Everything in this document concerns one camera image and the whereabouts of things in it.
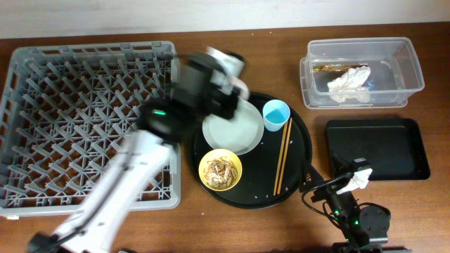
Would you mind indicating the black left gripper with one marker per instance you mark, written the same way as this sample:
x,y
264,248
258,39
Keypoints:
x,y
218,103

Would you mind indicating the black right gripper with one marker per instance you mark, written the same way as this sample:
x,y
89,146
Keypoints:
x,y
332,183

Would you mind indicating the grey round plate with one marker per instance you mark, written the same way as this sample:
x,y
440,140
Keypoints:
x,y
240,134

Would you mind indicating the light blue plastic cup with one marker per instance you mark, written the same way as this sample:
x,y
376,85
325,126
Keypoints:
x,y
275,114

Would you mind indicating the pink plastic cup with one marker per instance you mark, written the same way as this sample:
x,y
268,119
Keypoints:
x,y
244,92

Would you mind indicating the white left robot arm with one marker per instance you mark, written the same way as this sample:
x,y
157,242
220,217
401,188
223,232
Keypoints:
x,y
160,128

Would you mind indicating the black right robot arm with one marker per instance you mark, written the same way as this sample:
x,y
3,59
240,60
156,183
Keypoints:
x,y
333,199

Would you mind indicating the clear plastic waste bin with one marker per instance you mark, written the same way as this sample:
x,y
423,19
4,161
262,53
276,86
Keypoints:
x,y
375,72

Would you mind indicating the grey plastic dishwasher rack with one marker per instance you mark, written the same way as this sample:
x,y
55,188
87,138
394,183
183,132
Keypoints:
x,y
65,111

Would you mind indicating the wooden chopstick right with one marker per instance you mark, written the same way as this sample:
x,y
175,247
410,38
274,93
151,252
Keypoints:
x,y
284,157

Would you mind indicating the wooden chopstick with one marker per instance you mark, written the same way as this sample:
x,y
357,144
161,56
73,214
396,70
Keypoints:
x,y
284,157
280,159

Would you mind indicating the round black serving tray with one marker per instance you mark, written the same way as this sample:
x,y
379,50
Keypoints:
x,y
255,189

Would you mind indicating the wooden chopstick left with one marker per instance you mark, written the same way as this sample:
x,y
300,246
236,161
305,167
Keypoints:
x,y
280,159

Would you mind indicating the black rectangular tray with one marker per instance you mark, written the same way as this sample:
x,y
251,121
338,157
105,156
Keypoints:
x,y
393,147

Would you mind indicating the yellow bowl with food scraps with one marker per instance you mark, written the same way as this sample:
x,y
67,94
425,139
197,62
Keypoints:
x,y
220,170

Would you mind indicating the crumpled white tissue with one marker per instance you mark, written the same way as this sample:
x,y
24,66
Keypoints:
x,y
351,85

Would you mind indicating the gold foil wrapper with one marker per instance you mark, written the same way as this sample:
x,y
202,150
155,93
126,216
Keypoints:
x,y
336,67

